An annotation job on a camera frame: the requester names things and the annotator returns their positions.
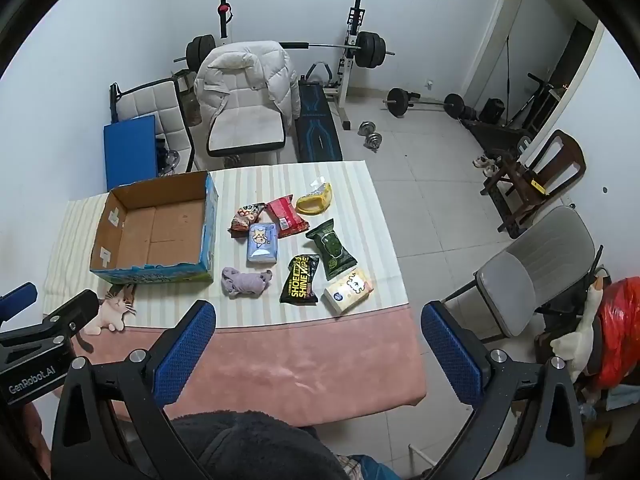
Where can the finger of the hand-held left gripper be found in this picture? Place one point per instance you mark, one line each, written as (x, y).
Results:
(17, 297)
(75, 310)

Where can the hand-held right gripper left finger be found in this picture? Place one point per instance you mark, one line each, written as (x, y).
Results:
(184, 352)

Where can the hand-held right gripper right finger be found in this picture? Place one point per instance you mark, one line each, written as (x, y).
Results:
(450, 355)

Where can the purple cloth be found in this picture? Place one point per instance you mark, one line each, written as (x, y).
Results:
(245, 282)

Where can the cardboard box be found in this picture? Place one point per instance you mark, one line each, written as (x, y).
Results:
(150, 230)

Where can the cream tissue pack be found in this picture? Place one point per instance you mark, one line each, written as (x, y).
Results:
(347, 292)

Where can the blue tissue pack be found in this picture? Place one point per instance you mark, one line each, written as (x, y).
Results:
(262, 242)

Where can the black yellow wipes packet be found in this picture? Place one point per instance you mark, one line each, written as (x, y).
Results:
(300, 282)

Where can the colourful cartoon snack packet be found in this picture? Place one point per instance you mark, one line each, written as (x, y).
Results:
(246, 216)

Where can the green wet wipes packet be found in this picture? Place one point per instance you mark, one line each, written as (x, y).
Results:
(330, 250)

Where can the red snack packet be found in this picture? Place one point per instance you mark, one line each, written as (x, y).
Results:
(286, 212)

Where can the yellow scrub sponge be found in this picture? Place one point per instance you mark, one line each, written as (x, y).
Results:
(312, 202)

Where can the person's left forearm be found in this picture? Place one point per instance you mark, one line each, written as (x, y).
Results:
(35, 435)

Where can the person's dark fleece clothing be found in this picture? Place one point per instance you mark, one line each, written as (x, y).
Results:
(250, 445)

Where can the striped pink cat blanket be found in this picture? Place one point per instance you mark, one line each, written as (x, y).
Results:
(300, 360)

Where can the white plush duck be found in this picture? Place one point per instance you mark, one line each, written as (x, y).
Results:
(575, 345)

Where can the grey folding chair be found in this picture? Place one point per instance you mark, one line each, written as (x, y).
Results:
(540, 260)

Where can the blue folded mat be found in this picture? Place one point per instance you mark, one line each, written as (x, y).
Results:
(130, 150)

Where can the red plastic bag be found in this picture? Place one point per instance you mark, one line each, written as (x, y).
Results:
(620, 325)

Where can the chrome weight plates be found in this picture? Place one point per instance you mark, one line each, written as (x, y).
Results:
(169, 157)

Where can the yellow black tool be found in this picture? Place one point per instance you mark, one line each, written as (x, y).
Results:
(537, 186)

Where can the white shoe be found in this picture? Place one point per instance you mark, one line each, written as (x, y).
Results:
(492, 169)
(481, 161)

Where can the white quilted chair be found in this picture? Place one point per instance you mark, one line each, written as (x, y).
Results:
(150, 100)

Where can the black exercise machine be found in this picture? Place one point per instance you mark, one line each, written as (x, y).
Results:
(500, 135)

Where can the chrome dumbbell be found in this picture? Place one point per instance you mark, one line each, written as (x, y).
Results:
(366, 128)
(375, 141)

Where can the dark wooden chair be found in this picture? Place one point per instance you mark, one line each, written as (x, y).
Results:
(565, 160)

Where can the white seat black-trimmed chair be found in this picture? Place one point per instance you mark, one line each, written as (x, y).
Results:
(245, 130)

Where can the black bag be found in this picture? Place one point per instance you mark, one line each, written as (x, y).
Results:
(492, 111)

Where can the short black barbell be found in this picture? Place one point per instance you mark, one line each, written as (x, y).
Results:
(400, 101)

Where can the black blue weight bench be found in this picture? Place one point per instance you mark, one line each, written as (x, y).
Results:
(317, 130)

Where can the white puffer jacket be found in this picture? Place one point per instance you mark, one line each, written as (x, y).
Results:
(240, 80)

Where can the white barbell rack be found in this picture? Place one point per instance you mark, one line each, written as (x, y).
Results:
(346, 70)

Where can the racked black barbell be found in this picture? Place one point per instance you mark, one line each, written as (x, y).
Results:
(370, 49)

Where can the white door frame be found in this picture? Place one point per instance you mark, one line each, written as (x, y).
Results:
(495, 35)

